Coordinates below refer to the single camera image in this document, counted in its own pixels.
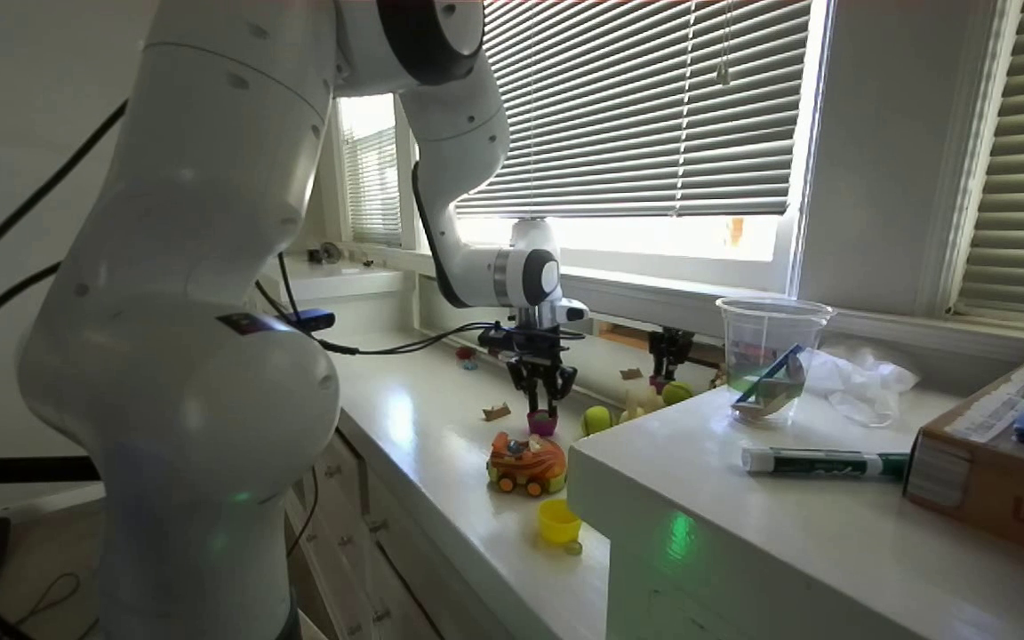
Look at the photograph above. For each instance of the blue black connector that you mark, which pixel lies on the blue black connector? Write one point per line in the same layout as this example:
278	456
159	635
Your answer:
315	319

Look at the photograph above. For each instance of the orange toy car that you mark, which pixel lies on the orange toy car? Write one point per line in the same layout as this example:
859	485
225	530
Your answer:
527	464

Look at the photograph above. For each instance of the cardboard box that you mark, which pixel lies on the cardboard box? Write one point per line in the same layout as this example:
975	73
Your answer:
986	485

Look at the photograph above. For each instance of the clear plastic bag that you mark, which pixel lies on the clear plastic bag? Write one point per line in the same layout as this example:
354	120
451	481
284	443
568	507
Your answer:
860	385

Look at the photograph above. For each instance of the tan wooden block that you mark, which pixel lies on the tan wooden block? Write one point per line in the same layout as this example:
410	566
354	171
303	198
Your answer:
495	409

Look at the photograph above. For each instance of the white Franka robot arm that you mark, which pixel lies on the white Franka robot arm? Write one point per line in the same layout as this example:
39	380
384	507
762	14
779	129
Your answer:
205	307

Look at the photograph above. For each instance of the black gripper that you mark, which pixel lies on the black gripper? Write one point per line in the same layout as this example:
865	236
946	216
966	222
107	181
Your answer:
534	347

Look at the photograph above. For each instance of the clear plastic cup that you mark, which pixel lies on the clear plastic cup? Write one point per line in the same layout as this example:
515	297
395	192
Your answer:
773	351

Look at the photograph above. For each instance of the white raised cabinet ledge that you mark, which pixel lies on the white raised cabinet ledge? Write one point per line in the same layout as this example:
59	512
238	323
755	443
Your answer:
773	546

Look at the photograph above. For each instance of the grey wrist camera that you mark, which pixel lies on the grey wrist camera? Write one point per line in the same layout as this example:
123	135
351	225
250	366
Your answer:
577	319

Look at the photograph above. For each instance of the yellow plastic cup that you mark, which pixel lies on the yellow plastic cup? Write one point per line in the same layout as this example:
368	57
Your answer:
560	524

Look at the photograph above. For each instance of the wide white window blind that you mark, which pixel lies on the wide white window blind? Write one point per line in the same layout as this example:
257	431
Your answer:
641	108

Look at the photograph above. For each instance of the green white marker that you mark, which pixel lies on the green white marker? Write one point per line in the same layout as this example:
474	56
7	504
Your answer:
820	464

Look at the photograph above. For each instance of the yellow-green tennis ball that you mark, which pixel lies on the yellow-green tennis ball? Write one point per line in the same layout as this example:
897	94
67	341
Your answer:
597	416

